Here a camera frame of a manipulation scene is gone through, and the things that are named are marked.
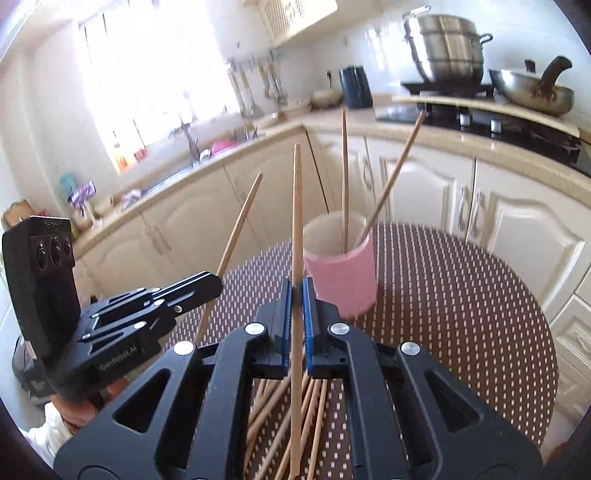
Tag person's left hand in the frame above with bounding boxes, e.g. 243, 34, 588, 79
58, 376, 130, 418

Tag pink plastic basin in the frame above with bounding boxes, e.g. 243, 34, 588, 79
210, 138, 241, 158

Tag brown polka-dot tablecloth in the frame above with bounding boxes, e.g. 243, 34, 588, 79
161, 222, 559, 480

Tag metal wok with dark handle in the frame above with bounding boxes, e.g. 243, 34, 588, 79
488, 56, 575, 116

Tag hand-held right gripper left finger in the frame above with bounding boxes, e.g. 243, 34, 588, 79
53, 279, 296, 480

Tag bright kitchen window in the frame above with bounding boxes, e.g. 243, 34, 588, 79
78, 0, 232, 176

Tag pile of wooden chopsticks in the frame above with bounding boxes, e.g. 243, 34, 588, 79
242, 369, 329, 480

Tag black kitchen appliance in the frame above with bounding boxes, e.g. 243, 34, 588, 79
339, 65, 374, 110

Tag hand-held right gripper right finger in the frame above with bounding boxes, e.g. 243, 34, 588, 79
302, 279, 543, 480

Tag white cloth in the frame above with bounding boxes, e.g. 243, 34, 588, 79
25, 406, 79, 467

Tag wooden chopstick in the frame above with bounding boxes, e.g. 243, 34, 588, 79
341, 109, 350, 254
358, 111, 426, 241
196, 173, 264, 344
288, 144, 305, 480

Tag stainless steel steamer pot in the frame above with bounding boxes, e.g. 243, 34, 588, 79
403, 6, 494, 86

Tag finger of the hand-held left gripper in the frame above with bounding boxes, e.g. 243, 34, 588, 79
82, 299, 180, 345
151, 271, 223, 315

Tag metal sink faucet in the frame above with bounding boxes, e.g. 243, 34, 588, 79
180, 122, 201, 167

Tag hanging utensil rail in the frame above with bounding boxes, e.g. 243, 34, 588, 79
226, 53, 289, 118

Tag cream wall cabinet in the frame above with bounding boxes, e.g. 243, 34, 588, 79
256, 0, 340, 47

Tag beige kitchen countertop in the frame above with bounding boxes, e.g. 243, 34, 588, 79
69, 95, 591, 259

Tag purple packet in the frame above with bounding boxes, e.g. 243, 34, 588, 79
69, 181, 98, 206

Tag pink cup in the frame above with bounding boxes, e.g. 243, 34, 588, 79
302, 210, 379, 319

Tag black gas stove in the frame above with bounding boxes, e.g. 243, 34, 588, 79
376, 80, 591, 176

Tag cardboard box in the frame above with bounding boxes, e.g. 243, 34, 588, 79
2, 199, 33, 228

